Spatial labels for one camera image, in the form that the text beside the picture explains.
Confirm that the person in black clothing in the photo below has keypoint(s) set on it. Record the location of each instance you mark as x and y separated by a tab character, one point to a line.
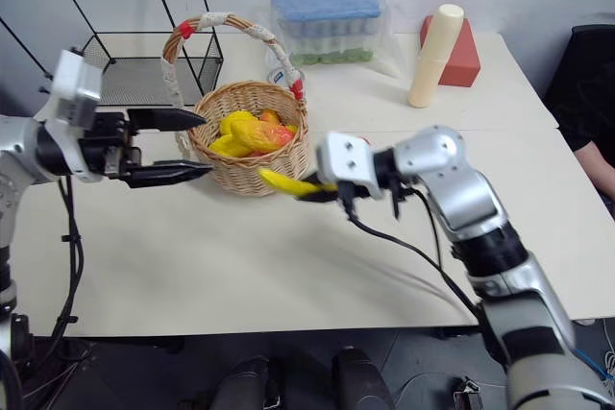
588	103

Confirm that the red brick block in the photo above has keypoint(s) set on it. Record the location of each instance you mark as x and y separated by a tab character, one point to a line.
463	62

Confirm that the small clear labelled cup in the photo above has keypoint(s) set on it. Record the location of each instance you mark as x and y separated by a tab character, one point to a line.
281	76

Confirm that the yellow toy banana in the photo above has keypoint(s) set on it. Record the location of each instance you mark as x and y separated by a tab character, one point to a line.
235	136
288	183

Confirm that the cream cylindrical tube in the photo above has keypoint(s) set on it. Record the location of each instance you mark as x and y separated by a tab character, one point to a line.
435	55

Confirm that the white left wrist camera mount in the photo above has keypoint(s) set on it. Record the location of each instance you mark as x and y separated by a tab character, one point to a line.
77	88

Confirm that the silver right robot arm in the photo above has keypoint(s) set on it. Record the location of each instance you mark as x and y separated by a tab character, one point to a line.
504	256

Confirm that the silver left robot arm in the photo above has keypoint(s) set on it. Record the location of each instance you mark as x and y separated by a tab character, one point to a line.
17	151

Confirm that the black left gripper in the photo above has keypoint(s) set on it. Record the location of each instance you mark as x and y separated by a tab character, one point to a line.
103	151

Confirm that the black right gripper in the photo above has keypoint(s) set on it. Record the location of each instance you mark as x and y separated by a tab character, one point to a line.
348	190

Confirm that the orange yellow toy mango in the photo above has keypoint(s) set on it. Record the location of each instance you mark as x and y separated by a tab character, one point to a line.
274	134

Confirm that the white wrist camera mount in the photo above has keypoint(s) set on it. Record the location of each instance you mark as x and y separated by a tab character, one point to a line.
77	88
343	155

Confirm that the clear box with blue lid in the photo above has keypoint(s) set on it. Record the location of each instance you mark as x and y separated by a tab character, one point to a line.
327	16

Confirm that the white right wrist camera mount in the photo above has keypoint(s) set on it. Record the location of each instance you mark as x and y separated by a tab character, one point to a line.
343	155

